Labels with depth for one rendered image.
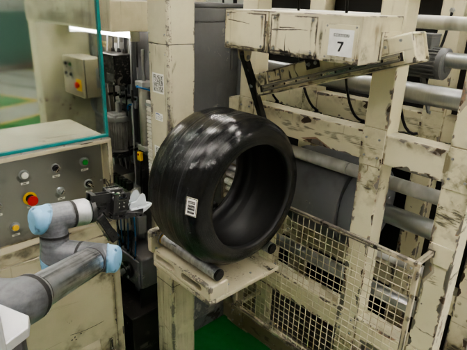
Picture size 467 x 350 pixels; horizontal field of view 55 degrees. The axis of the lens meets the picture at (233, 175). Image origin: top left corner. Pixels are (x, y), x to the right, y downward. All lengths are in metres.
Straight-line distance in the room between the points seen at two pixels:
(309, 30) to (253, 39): 0.26
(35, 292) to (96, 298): 1.25
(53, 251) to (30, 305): 0.37
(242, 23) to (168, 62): 0.31
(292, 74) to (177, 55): 0.44
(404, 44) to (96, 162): 1.26
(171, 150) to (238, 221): 0.53
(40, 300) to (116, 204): 0.46
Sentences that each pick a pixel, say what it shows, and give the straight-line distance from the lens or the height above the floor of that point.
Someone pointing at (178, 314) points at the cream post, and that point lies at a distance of 2.16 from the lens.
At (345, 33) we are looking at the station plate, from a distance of 1.46.
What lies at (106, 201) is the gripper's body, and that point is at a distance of 1.33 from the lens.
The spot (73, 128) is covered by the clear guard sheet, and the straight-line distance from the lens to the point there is 1.86.
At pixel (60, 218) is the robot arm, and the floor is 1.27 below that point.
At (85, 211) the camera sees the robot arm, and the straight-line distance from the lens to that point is 1.29.
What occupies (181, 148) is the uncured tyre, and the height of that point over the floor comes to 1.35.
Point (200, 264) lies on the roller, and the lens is 1.66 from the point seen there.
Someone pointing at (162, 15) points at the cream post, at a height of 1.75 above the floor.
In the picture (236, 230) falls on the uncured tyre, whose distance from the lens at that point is 1.86.
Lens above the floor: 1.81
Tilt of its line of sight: 21 degrees down
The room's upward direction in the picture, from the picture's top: 2 degrees clockwise
